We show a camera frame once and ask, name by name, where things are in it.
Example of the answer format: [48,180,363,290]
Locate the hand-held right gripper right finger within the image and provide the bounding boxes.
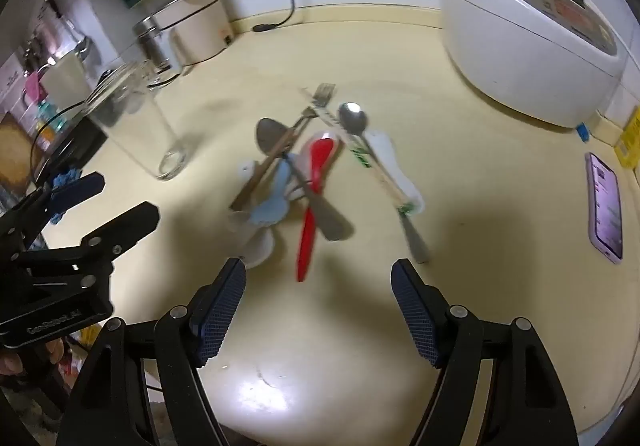
[391,257,581,446]

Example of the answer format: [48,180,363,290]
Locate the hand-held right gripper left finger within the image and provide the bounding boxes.
[56,257,247,446]

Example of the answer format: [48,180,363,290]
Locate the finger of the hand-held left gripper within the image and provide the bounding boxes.
[14,200,162,286]
[0,171,107,252]

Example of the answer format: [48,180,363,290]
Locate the tall clear glass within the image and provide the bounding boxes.
[82,59,191,182]

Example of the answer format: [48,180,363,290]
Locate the red plastic spoon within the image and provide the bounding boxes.
[295,136,338,283]

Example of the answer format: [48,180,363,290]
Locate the metal spoon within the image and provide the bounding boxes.
[338,102,432,264]
[256,117,354,242]

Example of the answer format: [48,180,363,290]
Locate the chopsticks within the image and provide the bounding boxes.
[298,87,416,216]

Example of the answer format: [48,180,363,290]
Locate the white plastic spoon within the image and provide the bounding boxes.
[362,129,426,214]

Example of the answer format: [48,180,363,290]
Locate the person's left hand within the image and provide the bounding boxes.
[0,333,67,377]

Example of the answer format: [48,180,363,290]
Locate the blue cloth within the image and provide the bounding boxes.
[50,167,82,188]

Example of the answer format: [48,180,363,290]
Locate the black induction cooker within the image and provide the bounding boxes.
[30,113,108,187]

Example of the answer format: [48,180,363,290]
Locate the white mug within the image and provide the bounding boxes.
[40,54,93,107]

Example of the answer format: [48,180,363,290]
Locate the stainless steel canister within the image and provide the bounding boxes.
[132,16,173,77]

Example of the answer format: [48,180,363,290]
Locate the beige electric kettle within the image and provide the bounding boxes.
[152,0,235,70]

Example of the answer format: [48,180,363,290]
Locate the phone in purple case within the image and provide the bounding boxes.
[585,152,625,265]

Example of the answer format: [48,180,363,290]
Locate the yellow packet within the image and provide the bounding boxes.
[614,106,640,167]

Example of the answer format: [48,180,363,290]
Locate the white rice cooker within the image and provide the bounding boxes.
[439,0,628,128]

